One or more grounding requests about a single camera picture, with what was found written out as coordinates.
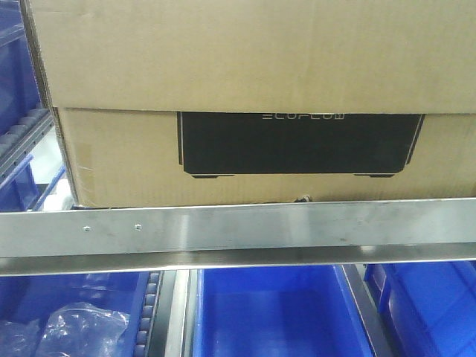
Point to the brown cardboard box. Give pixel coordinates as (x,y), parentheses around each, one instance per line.
(181,103)

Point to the roller track lower shelf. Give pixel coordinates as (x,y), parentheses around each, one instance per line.
(148,311)

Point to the empty blue middle bin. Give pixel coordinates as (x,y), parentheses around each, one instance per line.
(277,311)

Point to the clear plastic bag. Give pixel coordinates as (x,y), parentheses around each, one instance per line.
(77,329)

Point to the roller track upper left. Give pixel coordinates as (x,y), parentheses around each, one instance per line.
(22,137)

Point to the blue bin far left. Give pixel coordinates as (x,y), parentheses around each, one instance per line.
(19,92)

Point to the blue bin lower right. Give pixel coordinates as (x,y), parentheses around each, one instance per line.
(427,308)

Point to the blue bin with bags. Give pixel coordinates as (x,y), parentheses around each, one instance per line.
(29,298)

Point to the steel divider rail right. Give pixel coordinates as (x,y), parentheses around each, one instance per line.
(367,312)

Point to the steel shelf front rail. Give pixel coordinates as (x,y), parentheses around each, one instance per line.
(293,234)

